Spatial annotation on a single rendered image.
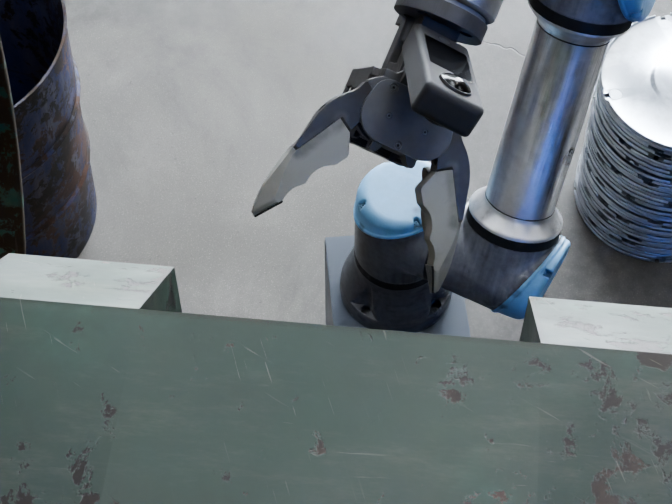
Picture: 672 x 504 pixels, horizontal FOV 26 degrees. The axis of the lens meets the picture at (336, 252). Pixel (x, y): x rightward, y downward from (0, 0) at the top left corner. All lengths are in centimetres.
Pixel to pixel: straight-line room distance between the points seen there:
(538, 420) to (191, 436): 16
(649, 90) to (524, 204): 73
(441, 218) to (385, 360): 38
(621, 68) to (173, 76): 87
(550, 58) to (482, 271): 29
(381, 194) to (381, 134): 72
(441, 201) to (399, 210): 68
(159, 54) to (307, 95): 30
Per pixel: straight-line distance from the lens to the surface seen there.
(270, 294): 249
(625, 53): 244
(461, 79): 100
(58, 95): 226
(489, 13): 109
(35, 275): 80
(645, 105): 238
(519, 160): 168
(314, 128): 105
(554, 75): 162
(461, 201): 108
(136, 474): 69
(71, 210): 246
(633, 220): 250
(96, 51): 285
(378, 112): 106
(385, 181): 179
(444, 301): 193
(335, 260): 199
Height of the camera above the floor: 212
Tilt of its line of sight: 57 degrees down
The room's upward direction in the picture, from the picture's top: straight up
